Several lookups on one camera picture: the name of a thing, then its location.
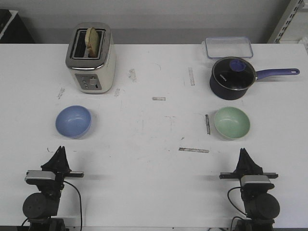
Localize black box in corner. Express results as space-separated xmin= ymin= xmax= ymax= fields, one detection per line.
xmin=0 ymin=9 xmax=35 ymax=44

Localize white slotted shelf rack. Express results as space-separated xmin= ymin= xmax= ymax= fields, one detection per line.
xmin=267 ymin=0 xmax=308 ymax=44

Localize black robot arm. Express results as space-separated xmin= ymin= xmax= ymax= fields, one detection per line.
xmin=23 ymin=146 xmax=84 ymax=231
xmin=219 ymin=148 xmax=280 ymax=231

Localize dark blue saucepan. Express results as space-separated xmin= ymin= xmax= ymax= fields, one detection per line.
xmin=209 ymin=68 xmax=300 ymax=101

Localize toast slice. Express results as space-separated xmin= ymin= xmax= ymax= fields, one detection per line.
xmin=85 ymin=27 xmax=100 ymax=58

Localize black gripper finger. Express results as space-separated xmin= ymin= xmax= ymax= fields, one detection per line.
xmin=41 ymin=146 xmax=62 ymax=171
xmin=62 ymin=146 xmax=71 ymax=172
xmin=234 ymin=148 xmax=246 ymax=174
xmin=244 ymin=149 xmax=263 ymax=174

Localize clear plastic food container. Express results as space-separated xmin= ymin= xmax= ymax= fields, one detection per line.
xmin=203 ymin=37 xmax=253 ymax=59

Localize glass pot lid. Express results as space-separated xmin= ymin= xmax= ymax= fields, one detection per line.
xmin=212 ymin=57 xmax=257 ymax=90

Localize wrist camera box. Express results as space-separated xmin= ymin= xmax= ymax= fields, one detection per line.
xmin=25 ymin=170 xmax=56 ymax=185
xmin=240 ymin=175 xmax=274 ymax=190

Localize blue bowl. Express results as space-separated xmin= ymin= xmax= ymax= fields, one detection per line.
xmin=55 ymin=105 xmax=92 ymax=139

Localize cream and steel toaster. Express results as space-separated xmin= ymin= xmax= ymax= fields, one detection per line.
xmin=65 ymin=22 xmax=116 ymax=94

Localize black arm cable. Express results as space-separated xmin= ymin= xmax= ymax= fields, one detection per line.
xmin=63 ymin=180 xmax=83 ymax=229
xmin=227 ymin=187 xmax=248 ymax=229

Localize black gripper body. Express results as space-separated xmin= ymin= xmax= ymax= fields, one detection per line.
xmin=219 ymin=172 xmax=278 ymax=192
xmin=53 ymin=169 xmax=84 ymax=193

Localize green bowl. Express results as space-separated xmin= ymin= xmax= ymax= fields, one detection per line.
xmin=214 ymin=107 xmax=251 ymax=140

